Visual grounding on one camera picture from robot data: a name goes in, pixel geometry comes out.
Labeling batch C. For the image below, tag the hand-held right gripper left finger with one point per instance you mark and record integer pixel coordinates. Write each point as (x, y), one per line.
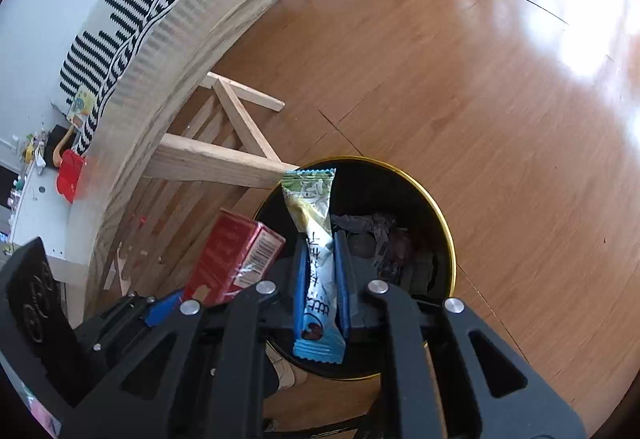
(300, 284)

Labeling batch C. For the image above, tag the dark crumpled wrapper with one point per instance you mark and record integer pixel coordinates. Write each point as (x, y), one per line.
(380, 239)

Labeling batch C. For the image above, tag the white cabinet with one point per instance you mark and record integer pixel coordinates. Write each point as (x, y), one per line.
(40, 219)

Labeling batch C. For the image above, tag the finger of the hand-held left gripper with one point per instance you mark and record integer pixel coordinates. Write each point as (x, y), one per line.
(162, 309)

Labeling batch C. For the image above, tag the black screen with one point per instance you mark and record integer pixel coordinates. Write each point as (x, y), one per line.
(6, 186)

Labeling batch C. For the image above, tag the red box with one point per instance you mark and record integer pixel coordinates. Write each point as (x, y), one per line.
(227, 254)

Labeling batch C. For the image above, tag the white shoe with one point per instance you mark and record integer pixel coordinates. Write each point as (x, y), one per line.
(285, 366)

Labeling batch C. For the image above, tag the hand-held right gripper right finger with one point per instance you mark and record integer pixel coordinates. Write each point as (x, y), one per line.
(342, 284)

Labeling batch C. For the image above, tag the colourful picture card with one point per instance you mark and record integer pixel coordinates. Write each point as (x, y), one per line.
(82, 106)

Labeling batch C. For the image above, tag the blue green snack packet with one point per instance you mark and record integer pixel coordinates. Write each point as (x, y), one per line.
(317, 269)

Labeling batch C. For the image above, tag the black bin gold rim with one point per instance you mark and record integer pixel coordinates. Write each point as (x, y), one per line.
(385, 191)

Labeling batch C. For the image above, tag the wooden table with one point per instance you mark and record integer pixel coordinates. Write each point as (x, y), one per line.
(165, 84)

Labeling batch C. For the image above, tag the red bag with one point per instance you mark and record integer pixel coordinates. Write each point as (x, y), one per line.
(69, 174)

